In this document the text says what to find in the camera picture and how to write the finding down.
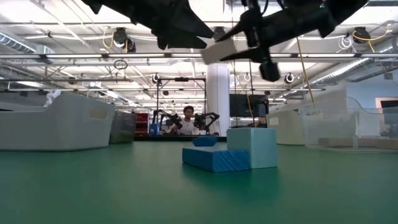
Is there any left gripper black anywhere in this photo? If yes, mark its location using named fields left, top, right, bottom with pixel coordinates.
left=129, top=0, right=215, bottom=51

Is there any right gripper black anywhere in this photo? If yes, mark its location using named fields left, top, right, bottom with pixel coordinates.
left=215, top=0, right=331, bottom=83

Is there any small dark blue block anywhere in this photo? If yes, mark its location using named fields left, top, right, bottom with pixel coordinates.
left=192, top=136, right=218, bottom=147

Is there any light teal cube block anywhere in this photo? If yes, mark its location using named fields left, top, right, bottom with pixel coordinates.
left=226, top=127, right=278, bottom=170

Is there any white building column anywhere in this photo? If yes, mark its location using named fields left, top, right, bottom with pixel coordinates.
left=206, top=63, right=231, bottom=137

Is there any black computer monitor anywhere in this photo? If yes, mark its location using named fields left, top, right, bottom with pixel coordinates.
left=229, top=93, right=270, bottom=118

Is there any person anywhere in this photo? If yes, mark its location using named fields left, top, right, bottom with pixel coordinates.
left=178, top=105, right=200, bottom=136

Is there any white plastic bin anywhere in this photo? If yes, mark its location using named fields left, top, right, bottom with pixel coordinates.
left=0, top=93, right=116, bottom=152
left=266, top=109, right=307, bottom=146

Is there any red tool cabinet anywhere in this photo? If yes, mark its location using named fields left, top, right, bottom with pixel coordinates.
left=134, top=112, right=150, bottom=137

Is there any black background table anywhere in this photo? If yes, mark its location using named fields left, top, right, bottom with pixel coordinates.
left=133, top=134, right=228, bottom=142

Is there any dark translucent plastic bin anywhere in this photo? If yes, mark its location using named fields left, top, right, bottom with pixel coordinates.
left=108, top=110, right=137, bottom=144

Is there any clear plastic bin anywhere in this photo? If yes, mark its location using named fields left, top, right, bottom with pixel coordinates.
left=298, top=96, right=398, bottom=153

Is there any white crumpled object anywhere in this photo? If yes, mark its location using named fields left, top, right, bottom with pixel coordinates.
left=43, top=89, right=62, bottom=108

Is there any black background gantry frame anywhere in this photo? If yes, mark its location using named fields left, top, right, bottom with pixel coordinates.
left=156, top=77, right=207, bottom=136

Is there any long ceiling light rail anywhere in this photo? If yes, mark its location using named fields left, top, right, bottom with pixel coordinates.
left=0, top=52, right=398, bottom=60

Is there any thin yellow cable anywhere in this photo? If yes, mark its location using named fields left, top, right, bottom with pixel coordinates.
left=246, top=93, right=258, bottom=128

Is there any yellow hanging cable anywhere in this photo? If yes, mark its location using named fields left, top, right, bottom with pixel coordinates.
left=295, top=37, right=315, bottom=105

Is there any black hanging cable loop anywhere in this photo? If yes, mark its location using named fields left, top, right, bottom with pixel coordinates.
left=113, top=58, right=129, bottom=71

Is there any silver ventilation duct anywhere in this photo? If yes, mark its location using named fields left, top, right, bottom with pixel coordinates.
left=0, top=30, right=55, bottom=56
left=310, top=43, right=398, bottom=86

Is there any dark wall screen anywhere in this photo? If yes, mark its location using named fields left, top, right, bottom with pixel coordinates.
left=375, top=97, right=398, bottom=110

